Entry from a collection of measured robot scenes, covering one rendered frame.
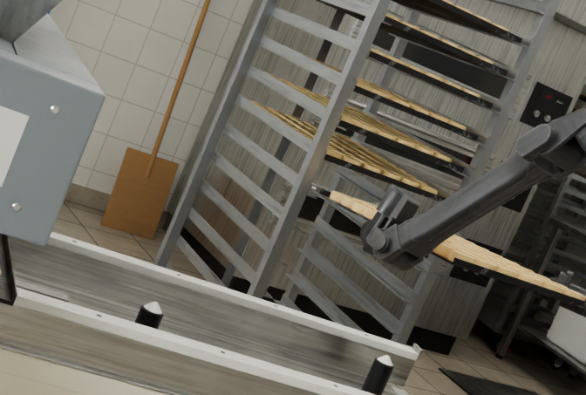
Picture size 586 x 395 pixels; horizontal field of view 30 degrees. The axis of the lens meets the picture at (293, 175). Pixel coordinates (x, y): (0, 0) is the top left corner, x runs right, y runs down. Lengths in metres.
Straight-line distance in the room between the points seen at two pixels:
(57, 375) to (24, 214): 0.32
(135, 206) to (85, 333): 4.34
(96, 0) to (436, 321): 2.41
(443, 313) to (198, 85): 1.78
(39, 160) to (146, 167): 4.60
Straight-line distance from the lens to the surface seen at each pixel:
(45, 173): 1.06
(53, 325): 1.33
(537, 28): 2.85
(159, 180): 5.68
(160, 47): 5.79
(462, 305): 5.92
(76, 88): 1.04
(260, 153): 2.91
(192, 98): 5.91
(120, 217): 5.65
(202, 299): 1.66
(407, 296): 2.91
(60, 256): 1.60
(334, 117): 2.60
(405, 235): 2.04
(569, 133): 1.87
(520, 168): 1.92
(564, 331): 6.41
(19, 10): 1.15
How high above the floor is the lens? 1.31
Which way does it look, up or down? 7 degrees down
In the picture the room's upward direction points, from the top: 23 degrees clockwise
